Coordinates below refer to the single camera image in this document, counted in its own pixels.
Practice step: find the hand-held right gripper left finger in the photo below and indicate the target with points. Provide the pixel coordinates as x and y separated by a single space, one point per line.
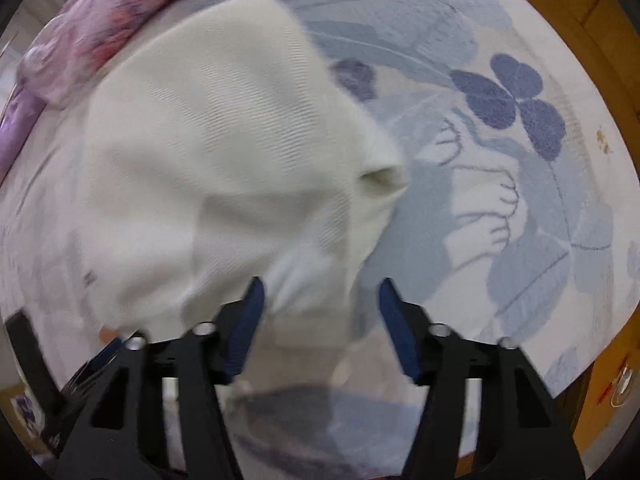
245 332

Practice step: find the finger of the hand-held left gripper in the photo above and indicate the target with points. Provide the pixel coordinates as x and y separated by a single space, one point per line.
107 352
30 355

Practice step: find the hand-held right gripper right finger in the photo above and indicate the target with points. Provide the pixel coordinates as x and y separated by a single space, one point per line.
400 332

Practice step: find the cream knitted sweater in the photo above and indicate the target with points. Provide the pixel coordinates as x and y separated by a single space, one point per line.
200 135

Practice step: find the floral printed cloth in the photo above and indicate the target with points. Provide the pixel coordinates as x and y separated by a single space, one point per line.
25 410

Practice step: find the bed with floral sheet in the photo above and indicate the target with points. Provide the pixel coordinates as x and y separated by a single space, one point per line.
525 210

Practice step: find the purple floral quilt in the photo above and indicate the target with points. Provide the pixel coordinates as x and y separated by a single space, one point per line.
100 20

